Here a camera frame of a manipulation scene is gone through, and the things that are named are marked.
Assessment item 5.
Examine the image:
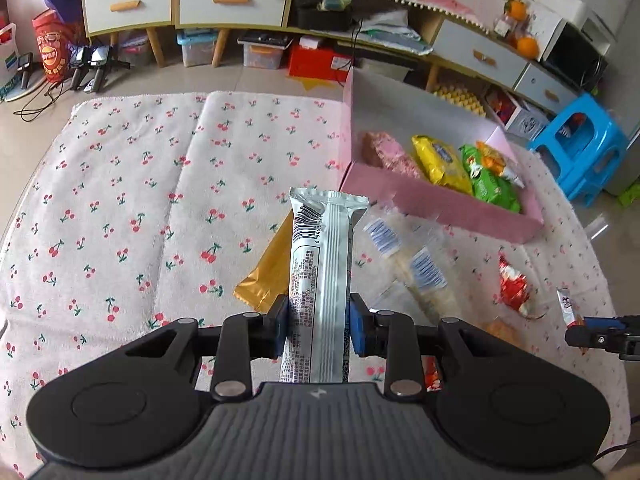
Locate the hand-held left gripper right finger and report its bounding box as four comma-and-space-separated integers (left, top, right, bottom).
349, 292, 521, 402

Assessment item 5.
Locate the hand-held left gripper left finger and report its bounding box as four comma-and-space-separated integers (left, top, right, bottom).
125, 294, 292, 402

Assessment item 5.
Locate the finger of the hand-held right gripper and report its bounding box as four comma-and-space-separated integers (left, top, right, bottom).
565, 314, 640, 349

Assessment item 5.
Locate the golden brown snack packet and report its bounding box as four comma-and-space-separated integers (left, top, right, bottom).
234, 210, 293, 312

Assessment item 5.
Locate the silver snack bar packet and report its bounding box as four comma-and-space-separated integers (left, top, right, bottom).
280, 187, 369, 385

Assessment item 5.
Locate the clear white rice cake packet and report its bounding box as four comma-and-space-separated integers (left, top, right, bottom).
362, 215, 416, 281
395, 247, 463, 326

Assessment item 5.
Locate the red and white snack packet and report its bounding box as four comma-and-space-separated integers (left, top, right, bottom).
497, 255, 546, 318

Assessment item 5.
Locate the pale yellow bread packet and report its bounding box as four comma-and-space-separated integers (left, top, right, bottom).
485, 321, 517, 342

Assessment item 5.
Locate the pink cardboard box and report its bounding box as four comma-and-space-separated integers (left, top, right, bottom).
340, 67, 546, 245

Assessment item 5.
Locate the green snack packet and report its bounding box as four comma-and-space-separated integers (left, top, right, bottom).
459, 144, 522, 213

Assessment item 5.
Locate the clear pink nut candy packet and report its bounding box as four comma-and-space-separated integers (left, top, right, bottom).
362, 131, 423, 178

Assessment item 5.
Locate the yellow snack packet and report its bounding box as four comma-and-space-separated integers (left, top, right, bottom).
411, 135, 473, 196

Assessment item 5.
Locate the cherry print cloth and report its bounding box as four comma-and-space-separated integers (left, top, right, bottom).
0, 91, 631, 480

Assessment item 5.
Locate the blue plastic stool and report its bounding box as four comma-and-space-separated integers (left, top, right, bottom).
527, 92, 632, 208

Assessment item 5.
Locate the white printed crate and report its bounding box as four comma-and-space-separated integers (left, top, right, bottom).
502, 105, 553, 138

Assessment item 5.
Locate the red box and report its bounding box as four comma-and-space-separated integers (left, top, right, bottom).
485, 85, 518, 121

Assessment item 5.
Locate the yellow egg tray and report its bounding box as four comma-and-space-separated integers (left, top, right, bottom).
432, 85, 488, 118

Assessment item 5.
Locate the red carton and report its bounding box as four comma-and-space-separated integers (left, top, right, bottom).
287, 42, 353, 83

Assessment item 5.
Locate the clear storage bin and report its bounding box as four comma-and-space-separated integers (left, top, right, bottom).
177, 30, 218, 68
237, 30, 293, 71

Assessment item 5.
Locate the black microwave oven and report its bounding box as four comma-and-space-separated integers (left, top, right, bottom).
542, 20, 608, 93

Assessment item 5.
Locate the pile of papers and bags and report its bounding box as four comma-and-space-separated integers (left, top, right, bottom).
357, 7, 433, 56

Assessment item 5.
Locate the black bag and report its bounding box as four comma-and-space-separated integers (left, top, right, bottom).
290, 0, 358, 31

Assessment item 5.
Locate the wooden cabinet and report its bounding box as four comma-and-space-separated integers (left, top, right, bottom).
80, 0, 583, 116

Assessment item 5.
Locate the black device on stand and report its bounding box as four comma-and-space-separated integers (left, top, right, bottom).
67, 47, 91, 92
87, 45, 131, 93

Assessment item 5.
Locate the red printed gift bag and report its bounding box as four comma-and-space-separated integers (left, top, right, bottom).
32, 8, 71, 86

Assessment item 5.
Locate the white paper bag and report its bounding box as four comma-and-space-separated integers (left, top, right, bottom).
0, 22, 23, 102

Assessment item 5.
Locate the black hanging cable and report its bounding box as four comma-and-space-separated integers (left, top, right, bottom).
350, 0, 373, 68

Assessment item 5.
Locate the black floor cable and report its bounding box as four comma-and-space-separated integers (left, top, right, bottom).
12, 82, 68, 121

